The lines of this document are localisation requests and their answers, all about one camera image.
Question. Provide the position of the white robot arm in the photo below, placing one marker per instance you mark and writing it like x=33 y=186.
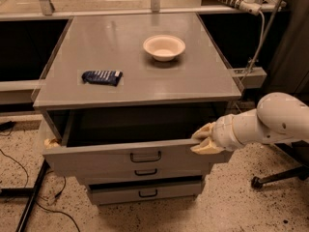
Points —
x=278 y=118

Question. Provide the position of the grey metal frame rail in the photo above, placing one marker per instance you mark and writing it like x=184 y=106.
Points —
x=249 y=80

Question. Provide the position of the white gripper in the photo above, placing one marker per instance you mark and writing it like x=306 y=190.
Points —
x=222 y=132

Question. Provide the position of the white paper bowl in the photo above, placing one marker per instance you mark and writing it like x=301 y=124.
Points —
x=164 y=48

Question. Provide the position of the grey middle drawer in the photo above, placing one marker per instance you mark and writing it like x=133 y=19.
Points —
x=141 y=175

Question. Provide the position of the grey top drawer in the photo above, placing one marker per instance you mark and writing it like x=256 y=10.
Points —
x=102 y=140

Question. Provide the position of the grey bottom drawer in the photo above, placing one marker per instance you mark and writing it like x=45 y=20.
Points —
x=144 y=193

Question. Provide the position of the white power strip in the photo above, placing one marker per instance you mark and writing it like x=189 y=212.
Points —
x=248 y=6

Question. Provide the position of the grey drawer cabinet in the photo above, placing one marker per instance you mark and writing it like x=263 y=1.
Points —
x=197 y=78

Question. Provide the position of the grey drawer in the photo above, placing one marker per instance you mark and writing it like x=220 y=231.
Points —
x=141 y=175
x=102 y=140
x=144 y=193

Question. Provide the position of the black floor stand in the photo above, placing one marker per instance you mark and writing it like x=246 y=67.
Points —
x=31 y=194

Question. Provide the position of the black office chair base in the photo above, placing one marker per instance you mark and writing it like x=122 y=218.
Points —
x=298 y=151

